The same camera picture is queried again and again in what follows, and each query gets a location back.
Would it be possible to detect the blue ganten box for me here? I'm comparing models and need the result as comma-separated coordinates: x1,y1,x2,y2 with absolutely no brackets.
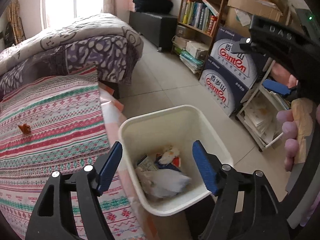
200,56,253,116
210,27,268,88

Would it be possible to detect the upper blue Ganten box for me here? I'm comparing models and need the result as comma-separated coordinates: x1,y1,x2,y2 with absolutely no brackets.
210,27,268,88

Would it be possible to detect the white tissue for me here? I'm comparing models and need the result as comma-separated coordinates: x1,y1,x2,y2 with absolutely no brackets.
159,146,180,164

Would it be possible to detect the white wire rack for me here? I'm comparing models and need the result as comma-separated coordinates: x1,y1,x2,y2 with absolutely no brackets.
236,60,290,152

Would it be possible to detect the pale blue crumpled tissue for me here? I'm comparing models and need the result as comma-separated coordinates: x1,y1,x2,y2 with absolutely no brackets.
136,167,191,199

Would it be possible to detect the striped patterned table cloth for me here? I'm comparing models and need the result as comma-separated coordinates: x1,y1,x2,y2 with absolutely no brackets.
0,65,148,240

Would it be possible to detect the wooden bookshelf with books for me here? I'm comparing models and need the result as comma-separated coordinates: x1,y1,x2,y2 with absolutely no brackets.
172,0,227,76

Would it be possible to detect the right hand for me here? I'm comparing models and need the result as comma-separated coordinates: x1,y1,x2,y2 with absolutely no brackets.
269,62,320,172

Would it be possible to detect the orange peel scrap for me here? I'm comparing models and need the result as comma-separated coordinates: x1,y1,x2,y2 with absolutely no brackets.
18,124,31,134

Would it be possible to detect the blue tissue pack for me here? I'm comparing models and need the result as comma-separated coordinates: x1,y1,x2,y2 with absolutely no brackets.
155,155,181,172

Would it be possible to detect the white plastic trash bin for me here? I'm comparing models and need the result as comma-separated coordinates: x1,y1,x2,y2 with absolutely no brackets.
119,105,233,217

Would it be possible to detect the purple patterned bed sheet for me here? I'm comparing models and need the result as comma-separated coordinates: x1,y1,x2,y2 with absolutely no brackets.
1,35,144,97

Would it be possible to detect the black storage bench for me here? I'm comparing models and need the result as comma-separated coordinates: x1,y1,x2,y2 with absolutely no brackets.
129,11,177,52

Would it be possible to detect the lower blue Ganten box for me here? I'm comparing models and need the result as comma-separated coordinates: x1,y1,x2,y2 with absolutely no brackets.
200,56,253,116

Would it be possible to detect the brown cardboard box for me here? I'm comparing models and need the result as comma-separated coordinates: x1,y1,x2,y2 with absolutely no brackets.
225,0,282,36

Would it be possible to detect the white grey quilt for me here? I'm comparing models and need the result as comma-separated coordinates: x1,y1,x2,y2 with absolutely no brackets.
1,13,143,75

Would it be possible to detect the dark folded clothes pile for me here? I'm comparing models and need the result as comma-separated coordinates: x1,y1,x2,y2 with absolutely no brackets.
133,0,173,14

